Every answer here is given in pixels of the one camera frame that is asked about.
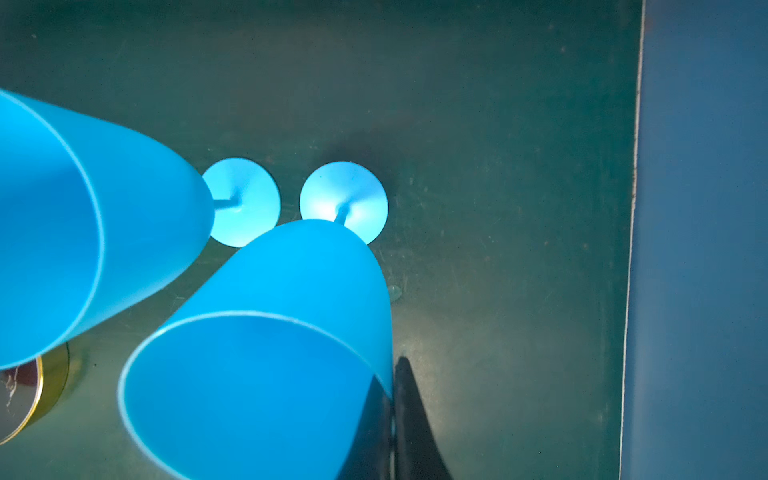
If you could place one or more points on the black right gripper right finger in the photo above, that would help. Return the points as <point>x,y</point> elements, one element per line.
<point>416,453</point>

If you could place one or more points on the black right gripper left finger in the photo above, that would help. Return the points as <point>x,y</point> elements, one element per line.
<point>370,452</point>

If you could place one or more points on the blue wine glass front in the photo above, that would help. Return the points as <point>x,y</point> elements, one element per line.
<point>263,372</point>

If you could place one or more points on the blue wine glass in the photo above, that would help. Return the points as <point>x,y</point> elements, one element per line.
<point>263,372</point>
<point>96,217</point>

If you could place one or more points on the gold wire wine glass rack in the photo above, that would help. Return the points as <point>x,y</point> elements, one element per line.
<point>31,390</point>

